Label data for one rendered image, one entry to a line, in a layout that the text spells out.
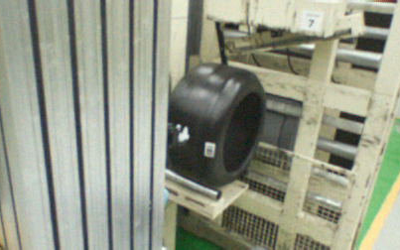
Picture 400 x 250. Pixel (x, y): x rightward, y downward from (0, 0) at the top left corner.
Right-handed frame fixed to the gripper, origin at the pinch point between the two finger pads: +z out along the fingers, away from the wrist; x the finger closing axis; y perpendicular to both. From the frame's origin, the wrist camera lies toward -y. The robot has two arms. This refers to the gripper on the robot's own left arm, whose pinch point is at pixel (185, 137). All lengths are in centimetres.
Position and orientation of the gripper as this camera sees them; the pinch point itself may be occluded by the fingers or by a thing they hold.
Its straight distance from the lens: 149.1
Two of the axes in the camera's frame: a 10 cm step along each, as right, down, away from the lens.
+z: 5.4, -1.7, 8.2
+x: -8.3, -2.7, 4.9
